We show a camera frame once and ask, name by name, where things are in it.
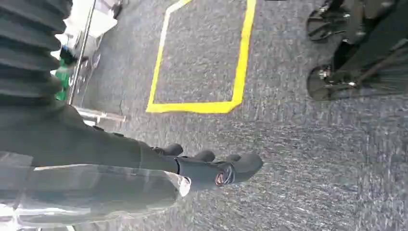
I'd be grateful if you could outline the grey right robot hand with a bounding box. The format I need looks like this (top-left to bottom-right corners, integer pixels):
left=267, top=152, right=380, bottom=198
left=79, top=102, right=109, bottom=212
left=0, top=103, right=264, bottom=228

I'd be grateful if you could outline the black left robot foot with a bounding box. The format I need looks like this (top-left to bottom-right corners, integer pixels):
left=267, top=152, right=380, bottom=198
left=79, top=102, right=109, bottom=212
left=306, top=0, right=367, bottom=44

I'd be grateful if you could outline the yellow floor tape square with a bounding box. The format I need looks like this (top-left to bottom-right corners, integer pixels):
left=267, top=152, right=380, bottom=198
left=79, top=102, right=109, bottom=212
left=146, top=0, right=257, bottom=115

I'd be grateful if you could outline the green object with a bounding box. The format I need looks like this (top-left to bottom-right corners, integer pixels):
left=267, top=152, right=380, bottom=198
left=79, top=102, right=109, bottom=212
left=54, top=59, right=71, bottom=102

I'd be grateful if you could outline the steel bench floor bar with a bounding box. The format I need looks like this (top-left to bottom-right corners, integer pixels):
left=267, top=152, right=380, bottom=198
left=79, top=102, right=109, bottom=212
left=75, top=106, right=127, bottom=124

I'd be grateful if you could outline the steel bench leg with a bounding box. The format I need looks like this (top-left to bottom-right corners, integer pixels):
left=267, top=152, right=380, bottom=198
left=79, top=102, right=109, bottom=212
left=67, top=0, right=97, bottom=106

